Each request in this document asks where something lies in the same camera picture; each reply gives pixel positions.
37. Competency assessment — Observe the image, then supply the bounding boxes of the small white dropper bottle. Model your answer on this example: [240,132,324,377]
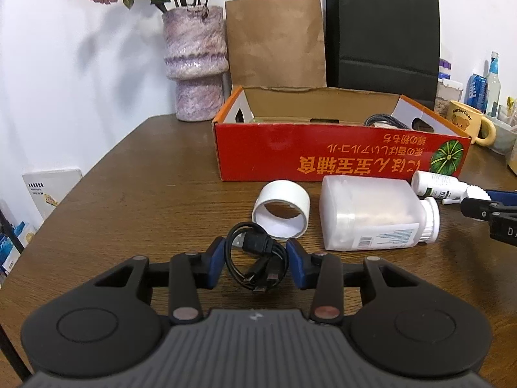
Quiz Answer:
[411,170,469,205]

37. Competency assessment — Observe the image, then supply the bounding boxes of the white bowl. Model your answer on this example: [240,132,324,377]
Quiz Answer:
[491,117,517,155]

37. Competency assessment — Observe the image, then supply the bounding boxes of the brown paper bag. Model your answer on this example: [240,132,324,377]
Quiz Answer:
[225,0,327,89]

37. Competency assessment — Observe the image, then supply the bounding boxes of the white tape roll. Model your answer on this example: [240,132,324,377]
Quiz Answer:
[251,180,311,240]

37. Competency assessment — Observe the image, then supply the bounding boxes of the purple marbled vase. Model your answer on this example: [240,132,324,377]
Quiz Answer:
[162,5,229,122]

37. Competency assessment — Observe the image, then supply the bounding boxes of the clear glass bottle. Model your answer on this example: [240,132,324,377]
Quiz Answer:
[485,52,502,118]

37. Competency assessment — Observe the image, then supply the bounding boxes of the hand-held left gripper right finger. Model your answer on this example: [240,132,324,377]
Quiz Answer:
[286,238,408,326]

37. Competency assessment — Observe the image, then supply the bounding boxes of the clear oat container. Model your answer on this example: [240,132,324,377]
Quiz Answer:
[434,80,464,116]

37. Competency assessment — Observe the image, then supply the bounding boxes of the black usb cable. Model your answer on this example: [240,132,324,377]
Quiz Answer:
[224,221,289,294]

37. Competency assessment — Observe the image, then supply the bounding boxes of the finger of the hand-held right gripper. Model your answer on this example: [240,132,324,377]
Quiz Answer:
[459,196,505,223]
[485,189,517,205]

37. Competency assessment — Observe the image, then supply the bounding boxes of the black light stand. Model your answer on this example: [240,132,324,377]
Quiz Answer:
[0,210,31,381]

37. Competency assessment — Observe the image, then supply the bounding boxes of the blue drink can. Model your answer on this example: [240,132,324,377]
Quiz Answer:
[466,73,489,114]

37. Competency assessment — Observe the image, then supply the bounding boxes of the blue and white box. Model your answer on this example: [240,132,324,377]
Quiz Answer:
[0,220,37,275]

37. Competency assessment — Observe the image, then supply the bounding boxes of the white booklet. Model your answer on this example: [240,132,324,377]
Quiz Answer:
[22,167,83,231]

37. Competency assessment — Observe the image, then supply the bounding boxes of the red cardboard box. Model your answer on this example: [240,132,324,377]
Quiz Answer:
[212,85,472,182]

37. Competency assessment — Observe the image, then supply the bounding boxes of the black paper bag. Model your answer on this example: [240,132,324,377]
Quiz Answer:
[325,0,441,110]

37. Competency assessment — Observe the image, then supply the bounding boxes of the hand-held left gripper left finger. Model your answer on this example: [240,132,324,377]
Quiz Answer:
[94,238,226,325]

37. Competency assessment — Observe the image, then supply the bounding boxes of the large white pill bottle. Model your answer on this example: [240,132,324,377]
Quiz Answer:
[319,176,441,251]

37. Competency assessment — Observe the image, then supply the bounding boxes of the yellow bear mug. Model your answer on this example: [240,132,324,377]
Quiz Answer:
[446,100,497,146]

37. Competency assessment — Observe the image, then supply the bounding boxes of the braided black cable coil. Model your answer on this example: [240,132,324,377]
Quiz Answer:
[364,114,410,128]

